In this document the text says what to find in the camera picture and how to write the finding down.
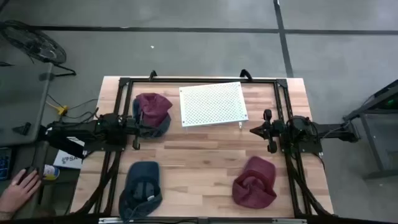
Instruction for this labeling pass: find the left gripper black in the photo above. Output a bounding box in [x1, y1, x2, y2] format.
[123, 108, 156, 151]

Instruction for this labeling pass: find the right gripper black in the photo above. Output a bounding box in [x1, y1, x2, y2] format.
[250, 108, 289, 154]

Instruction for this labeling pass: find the blue denim baseball cap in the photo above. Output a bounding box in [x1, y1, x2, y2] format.
[132, 98, 172, 139]
[118, 161, 163, 222]

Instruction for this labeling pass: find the person's forearm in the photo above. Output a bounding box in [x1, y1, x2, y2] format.
[0, 208, 16, 222]

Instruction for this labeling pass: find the white perforated metal shelf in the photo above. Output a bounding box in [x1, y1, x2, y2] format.
[178, 81, 249, 130]

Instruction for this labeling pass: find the white printed box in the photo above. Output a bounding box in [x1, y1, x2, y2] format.
[52, 136, 85, 170]

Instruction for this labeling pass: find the black slanted beam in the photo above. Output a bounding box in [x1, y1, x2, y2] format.
[37, 124, 91, 160]

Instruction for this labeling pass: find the yellow connector plug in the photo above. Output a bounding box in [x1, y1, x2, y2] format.
[45, 101, 69, 117]

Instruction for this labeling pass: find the white and yellow can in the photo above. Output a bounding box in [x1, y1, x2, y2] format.
[42, 164, 61, 182]

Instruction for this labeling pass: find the grey metal cart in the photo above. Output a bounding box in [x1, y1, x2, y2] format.
[341, 79, 398, 181]

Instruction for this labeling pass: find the grey desk top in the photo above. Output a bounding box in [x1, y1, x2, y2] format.
[0, 62, 53, 147]
[0, 140, 50, 220]

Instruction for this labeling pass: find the black computer mouse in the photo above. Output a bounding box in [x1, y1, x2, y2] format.
[24, 166, 40, 180]

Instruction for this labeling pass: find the black desk clamp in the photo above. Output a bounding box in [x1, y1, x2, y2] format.
[12, 121, 32, 136]

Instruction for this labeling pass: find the black floor fan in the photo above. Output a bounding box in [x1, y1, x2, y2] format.
[0, 19, 77, 77]

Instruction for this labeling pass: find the person's hand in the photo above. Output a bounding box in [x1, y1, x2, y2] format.
[0, 169, 42, 214]

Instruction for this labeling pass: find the backlit keyboard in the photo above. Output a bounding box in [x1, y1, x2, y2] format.
[0, 147, 12, 182]

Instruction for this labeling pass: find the black floor cable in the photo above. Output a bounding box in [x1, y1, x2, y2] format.
[46, 93, 100, 121]

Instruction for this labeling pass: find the black aluminium frame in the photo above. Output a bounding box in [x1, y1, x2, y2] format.
[70, 76, 335, 220]

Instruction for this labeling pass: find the silver rail bracket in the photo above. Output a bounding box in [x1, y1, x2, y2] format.
[98, 217, 134, 224]
[272, 218, 308, 224]

